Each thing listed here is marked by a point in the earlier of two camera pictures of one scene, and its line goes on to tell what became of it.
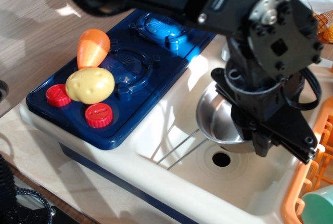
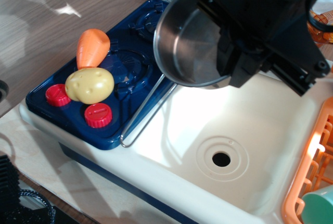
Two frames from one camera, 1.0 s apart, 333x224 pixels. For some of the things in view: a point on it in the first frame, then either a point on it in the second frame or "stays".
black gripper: [278, 110] → [260, 29]
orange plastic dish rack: [318, 172] stays
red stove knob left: [56, 95] stays
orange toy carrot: [92, 46] stays
